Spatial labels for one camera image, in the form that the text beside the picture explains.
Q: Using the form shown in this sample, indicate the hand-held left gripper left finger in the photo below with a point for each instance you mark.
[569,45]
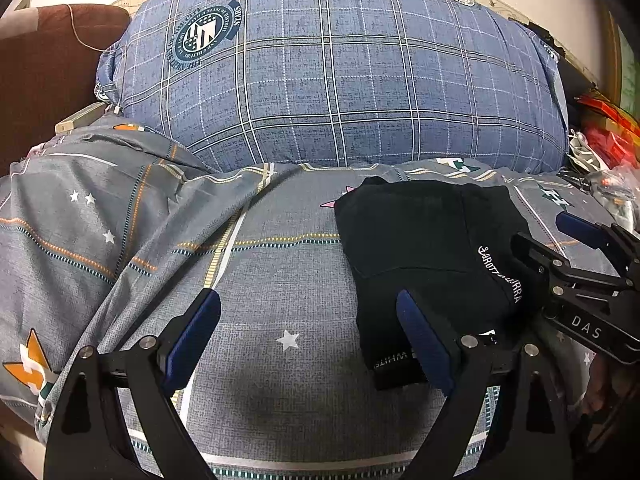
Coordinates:
[196,335]

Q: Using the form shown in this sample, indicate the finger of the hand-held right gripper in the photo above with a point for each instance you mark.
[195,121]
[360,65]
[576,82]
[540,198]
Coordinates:
[540,260]
[580,230]

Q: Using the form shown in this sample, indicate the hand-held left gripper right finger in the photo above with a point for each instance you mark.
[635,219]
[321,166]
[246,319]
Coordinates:
[425,340]

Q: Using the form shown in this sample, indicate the black pants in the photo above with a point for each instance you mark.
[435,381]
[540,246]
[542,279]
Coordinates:
[425,240]

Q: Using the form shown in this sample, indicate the clear plastic bags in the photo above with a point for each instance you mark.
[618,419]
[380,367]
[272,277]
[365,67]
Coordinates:
[607,185]

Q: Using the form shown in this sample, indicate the grey patterned bedsheet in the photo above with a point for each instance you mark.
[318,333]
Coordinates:
[275,285]

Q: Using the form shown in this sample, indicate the red packets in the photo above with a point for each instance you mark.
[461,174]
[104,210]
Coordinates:
[612,120]

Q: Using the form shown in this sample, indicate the cream wooden board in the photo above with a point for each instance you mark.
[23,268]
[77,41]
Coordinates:
[80,119]

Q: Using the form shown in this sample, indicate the blue plaid pillow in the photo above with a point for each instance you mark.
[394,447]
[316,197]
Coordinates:
[325,85]

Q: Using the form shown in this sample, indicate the brown headboard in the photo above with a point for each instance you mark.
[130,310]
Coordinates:
[40,85]

